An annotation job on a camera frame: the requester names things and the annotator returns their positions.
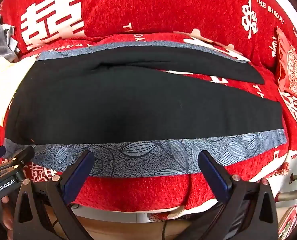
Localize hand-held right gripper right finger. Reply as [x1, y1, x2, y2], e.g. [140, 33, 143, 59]
[183, 151, 279, 240]

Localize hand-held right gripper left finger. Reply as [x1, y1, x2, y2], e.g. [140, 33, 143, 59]
[12, 150, 96, 240]

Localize cream cloth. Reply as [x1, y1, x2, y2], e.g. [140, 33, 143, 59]
[0, 40, 37, 126]

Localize grey cloth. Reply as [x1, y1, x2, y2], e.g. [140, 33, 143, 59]
[0, 14, 19, 63]

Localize black cable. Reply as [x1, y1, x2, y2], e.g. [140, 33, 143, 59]
[161, 212, 186, 240]

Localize black pants with patterned stripe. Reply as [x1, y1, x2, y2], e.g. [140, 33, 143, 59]
[4, 41, 288, 178]

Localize red printed sofa cover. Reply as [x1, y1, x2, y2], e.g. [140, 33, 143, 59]
[0, 0, 297, 220]

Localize person's left hand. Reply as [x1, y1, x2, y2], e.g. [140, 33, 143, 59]
[0, 195, 14, 240]

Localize red cushion with emblem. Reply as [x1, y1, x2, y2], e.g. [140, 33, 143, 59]
[275, 27, 297, 102]

